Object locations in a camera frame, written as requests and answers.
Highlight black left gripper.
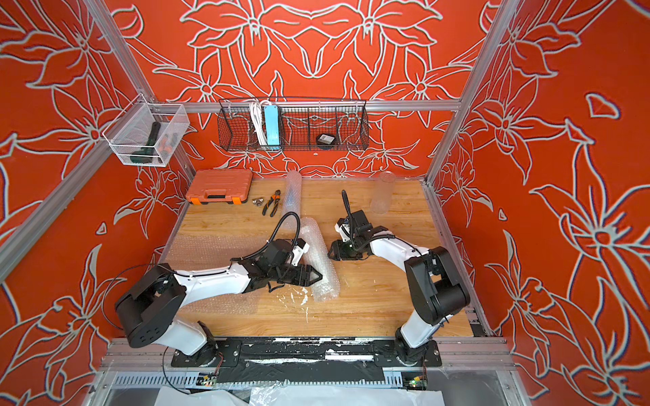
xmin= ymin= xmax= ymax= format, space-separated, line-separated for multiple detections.
xmin=270 ymin=264 xmax=325 ymax=289

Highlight bubble wrap roll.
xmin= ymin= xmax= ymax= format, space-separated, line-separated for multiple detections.
xmin=300 ymin=218 xmax=340 ymax=302

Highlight narrow bubble bundle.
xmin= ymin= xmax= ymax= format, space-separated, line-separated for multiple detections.
xmin=282 ymin=171 xmax=302 ymax=216

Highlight bubble wrap sheet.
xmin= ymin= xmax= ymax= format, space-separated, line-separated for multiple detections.
xmin=161 ymin=232 xmax=275 ymax=316

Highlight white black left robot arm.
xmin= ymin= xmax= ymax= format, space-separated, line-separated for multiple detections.
xmin=115 ymin=238 xmax=323 ymax=365

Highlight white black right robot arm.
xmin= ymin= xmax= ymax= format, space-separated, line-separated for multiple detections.
xmin=328 ymin=211 xmax=471 ymax=351

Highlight orange black pliers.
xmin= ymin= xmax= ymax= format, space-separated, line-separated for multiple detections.
xmin=262 ymin=189 xmax=281 ymax=218

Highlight small black device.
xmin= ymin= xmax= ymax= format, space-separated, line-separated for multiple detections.
xmin=316 ymin=134 xmax=336 ymax=148

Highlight orange plastic tool case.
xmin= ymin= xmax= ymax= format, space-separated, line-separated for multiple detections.
xmin=186 ymin=169 xmax=253 ymax=206

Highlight light blue box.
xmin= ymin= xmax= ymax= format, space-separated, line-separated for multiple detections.
xmin=264 ymin=105 xmax=280 ymax=147

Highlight dark green screwdriver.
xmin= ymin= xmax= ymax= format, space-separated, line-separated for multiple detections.
xmin=130 ymin=121 xmax=161 ymax=164

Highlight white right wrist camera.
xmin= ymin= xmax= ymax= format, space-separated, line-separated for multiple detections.
xmin=334 ymin=218 xmax=350 ymax=242

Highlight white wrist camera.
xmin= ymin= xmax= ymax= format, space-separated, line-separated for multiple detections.
xmin=291 ymin=238 xmax=310 ymax=267
xmin=334 ymin=218 xmax=350 ymax=242

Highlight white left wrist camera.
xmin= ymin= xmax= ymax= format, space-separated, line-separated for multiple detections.
xmin=291 ymin=238 xmax=310 ymax=267

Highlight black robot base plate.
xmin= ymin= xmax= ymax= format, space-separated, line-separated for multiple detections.
xmin=171 ymin=337 xmax=442 ymax=368

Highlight black wire wall basket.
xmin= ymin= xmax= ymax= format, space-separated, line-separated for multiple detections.
xmin=216 ymin=97 xmax=370 ymax=152

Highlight white coiled cable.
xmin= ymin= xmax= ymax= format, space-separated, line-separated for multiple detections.
xmin=248 ymin=100 xmax=269 ymax=147

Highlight clear acrylic wall box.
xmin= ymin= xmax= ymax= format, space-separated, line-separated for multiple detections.
xmin=102 ymin=94 xmax=190 ymax=167

